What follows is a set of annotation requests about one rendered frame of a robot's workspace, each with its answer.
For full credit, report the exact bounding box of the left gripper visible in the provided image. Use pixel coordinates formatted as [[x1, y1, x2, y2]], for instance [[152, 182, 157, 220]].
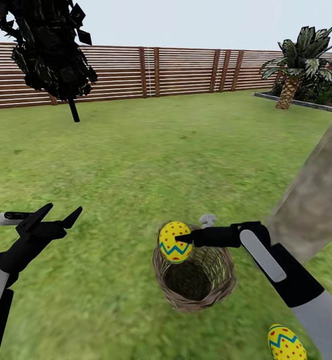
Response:
[[10, 203, 82, 261]]

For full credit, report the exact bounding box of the easter egg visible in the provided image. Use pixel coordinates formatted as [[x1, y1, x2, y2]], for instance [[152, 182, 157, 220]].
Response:
[[159, 221, 193, 265], [268, 324, 307, 360]]

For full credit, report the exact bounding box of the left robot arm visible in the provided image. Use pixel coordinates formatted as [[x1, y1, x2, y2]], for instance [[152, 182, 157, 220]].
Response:
[[0, 203, 82, 346]]

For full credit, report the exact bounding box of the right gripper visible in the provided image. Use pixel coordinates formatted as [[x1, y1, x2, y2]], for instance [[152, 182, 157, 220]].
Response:
[[175, 226, 223, 248]]

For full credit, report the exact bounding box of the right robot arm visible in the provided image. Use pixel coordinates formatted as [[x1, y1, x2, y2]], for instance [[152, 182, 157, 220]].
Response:
[[175, 214, 332, 360]]

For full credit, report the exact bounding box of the wicker basket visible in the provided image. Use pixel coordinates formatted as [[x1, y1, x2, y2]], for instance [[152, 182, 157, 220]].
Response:
[[153, 220, 239, 315]]

